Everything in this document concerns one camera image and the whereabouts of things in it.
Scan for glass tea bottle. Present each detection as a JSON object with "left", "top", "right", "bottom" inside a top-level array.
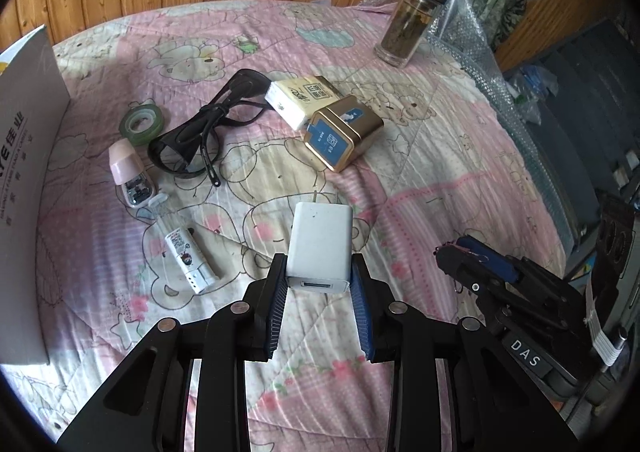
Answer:
[{"left": 374, "top": 0, "right": 453, "bottom": 68}]

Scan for gold tin with blue label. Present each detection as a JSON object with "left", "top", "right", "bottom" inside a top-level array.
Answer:
[{"left": 303, "top": 94, "right": 385, "bottom": 173}]

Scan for pink stapler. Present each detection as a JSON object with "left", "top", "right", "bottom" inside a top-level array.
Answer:
[{"left": 109, "top": 141, "right": 158, "bottom": 209}]

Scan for clear plastic bag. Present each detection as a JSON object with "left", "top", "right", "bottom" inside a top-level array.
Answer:
[{"left": 505, "top": 63, "right": 558, "bottom": 124}]

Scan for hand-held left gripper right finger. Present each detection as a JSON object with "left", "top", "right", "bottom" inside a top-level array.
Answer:
[{"left": 350, "top": 252, "right": 581, "bottom": 452}]

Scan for white cardboard box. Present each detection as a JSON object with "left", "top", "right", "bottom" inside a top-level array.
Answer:
[{"left": 0, "top": 24, "right": 71, "bottom": 365}]

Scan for green tape roll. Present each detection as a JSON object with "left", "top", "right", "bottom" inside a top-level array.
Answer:
[{"left": 119, "top": 101, "right": 166, "bottom": 147}]

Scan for white printed small tube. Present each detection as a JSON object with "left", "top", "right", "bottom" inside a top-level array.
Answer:
[{"left": 164, "top": 226, "right": 223, "bottom": 292}]

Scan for white charger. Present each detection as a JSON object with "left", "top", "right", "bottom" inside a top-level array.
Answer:
[{"left": 286, "top": 202, "right": 353, "bottom": 295}]

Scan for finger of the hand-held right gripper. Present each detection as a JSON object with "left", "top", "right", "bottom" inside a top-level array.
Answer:
[
  {"left": 434, "top": 243, "right": 501, "bottom": 313},
  {"left": 455, "top": 234, "right": 526, "bottom": 283}
]

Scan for pink printed blanket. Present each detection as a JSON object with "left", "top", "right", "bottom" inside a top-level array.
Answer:
[{"left": 0, "top": 0, "right": 566, "bottom": 452}]

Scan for cream paper packet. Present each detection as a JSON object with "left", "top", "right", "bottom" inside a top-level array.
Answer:
[{"left": 264, "top": 75, "right": 341, "bottom": 130}]

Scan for clear plastic cap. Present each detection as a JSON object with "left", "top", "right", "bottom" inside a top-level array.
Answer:
[{"left": 137, "top": 194, "right": 169, "bottom": 221}]

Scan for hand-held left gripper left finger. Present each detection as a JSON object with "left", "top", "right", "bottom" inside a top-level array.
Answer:
[{"left": 57, "top": 252, "right": 288, "bottom": 452}]

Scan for black safety glasses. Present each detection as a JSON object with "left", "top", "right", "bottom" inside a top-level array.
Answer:
[{"left": 148, "top": 69, "right": 271, "bottom": 188}]

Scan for bubble wrap sheet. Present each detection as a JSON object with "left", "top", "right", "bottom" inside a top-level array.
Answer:
[{"left": 360, "top": 0, "right": 601, "bottom": 245}]

